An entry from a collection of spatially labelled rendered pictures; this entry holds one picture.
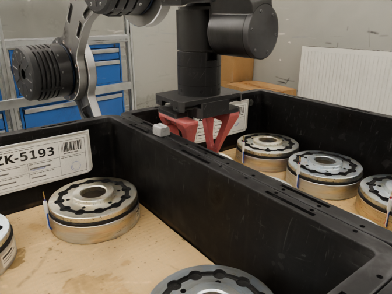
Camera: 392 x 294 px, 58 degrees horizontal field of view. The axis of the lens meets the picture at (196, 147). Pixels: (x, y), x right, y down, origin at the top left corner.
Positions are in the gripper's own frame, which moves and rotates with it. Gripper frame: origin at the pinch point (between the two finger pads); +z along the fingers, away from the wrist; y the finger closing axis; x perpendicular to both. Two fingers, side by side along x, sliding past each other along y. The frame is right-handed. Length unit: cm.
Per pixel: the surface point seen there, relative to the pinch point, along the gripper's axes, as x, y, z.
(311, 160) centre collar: -10.0, 12.6, 0.6
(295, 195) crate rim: -22.4, -7.3, -6.0
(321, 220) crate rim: -25.8, -8.7, -6.0
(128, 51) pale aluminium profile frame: 194, 82, 7
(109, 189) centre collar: -1.3, -14.2, 0.4
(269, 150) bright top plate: -2.5, 12.1, 1.3
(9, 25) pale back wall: 273, 23, -9
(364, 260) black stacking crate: -29.2, -9.1, -5.1
